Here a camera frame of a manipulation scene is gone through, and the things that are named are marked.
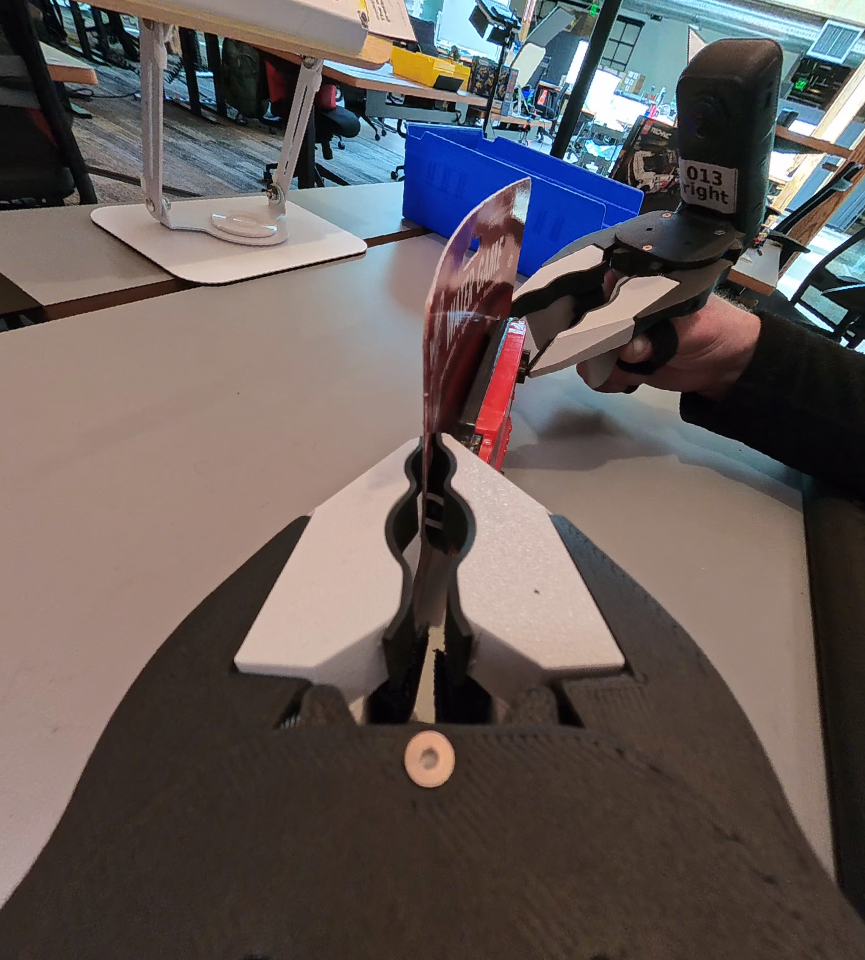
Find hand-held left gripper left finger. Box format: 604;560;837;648
236;437;434;725

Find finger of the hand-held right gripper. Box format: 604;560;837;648
511;243;608;352
526;273;681;391

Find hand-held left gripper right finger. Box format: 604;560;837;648
436;431;626;725

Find red handheld toy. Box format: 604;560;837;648
421;177;533;654

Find person's right forearm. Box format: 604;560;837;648
680;311;865;526

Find person's right hand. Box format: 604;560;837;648
576;296;764;399

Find wooden side table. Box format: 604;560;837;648
728;240;782;297

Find black printed box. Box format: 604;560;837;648
612;116;685;215

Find blue plastic bin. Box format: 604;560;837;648
402;123;645;279

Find slim black chair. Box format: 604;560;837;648
766;161;865;256

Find black pole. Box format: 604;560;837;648
550;0;623;159

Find yellow plastic bin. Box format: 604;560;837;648
391;45;473;90

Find metal vent grille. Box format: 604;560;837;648
807;21;865;61

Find black tripod stand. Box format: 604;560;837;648
470;0;524;141

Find black office chair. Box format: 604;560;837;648
293;78;365;189

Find long wooden desk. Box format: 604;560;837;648
323;60;490;106

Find wooden stand top board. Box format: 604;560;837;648
80;0;396;70

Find wooden post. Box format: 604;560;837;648
773;22;865;249

